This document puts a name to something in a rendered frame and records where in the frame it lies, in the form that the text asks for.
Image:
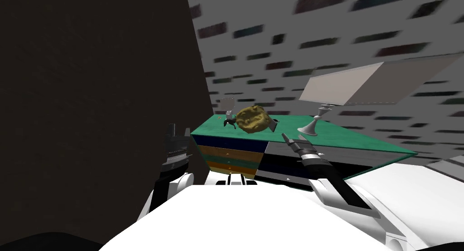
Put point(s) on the green-topped dresser with drawers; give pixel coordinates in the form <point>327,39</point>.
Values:
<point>344,138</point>

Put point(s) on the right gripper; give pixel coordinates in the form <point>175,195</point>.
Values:
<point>303,148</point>

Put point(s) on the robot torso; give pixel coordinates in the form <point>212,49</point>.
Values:
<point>239,222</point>

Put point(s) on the small black object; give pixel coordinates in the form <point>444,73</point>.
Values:
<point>229,123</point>

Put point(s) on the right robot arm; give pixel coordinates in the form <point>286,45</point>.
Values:
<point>339,185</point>

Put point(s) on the yellow-brown lumpy object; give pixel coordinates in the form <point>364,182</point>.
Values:
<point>253,119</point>

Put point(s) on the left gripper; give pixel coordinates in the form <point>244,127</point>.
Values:
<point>176,151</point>

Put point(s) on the dark grey flat object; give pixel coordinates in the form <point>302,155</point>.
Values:
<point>273,125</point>

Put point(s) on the table lamp with pale shade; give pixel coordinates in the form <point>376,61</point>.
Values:
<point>362,86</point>

